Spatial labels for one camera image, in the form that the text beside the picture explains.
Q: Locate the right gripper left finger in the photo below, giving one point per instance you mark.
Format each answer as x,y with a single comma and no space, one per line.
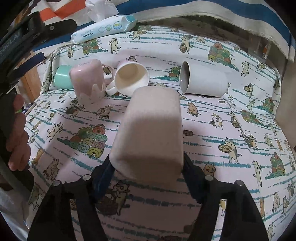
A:
53,220

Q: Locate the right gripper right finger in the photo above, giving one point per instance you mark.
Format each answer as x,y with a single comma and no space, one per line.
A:
242,220

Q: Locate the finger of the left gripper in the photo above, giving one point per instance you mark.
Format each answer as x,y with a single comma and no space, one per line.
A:
43,33
27,66

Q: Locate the beige square cup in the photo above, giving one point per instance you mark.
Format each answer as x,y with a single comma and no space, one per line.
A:
148,146

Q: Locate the mint green cup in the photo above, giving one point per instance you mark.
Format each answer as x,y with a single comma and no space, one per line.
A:
62,78

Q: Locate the grey cylindrical cup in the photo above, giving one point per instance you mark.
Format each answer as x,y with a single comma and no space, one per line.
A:
200,80

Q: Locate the person's left hand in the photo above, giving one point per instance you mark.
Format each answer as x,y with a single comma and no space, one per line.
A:
18,145

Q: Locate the pink drip-glaze mug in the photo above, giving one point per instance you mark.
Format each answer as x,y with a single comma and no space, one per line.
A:
90,80

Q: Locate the smartphone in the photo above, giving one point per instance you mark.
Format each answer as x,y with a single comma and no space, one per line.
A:
28,108

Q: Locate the baby wipes pack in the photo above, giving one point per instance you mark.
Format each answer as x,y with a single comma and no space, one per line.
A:
107,21

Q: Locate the white pink-base mug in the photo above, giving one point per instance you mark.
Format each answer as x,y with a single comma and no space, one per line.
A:
129,76

